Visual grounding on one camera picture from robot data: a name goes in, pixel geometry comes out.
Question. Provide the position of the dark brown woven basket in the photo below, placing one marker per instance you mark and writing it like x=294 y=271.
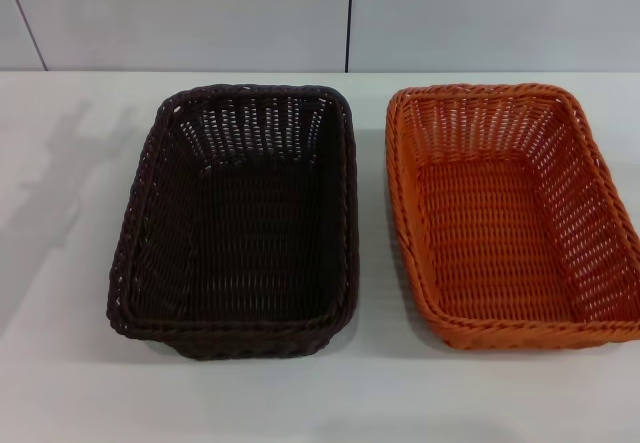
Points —
x=240 y=243

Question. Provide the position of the orange woven basket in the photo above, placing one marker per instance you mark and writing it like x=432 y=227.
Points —
x=490 y=233

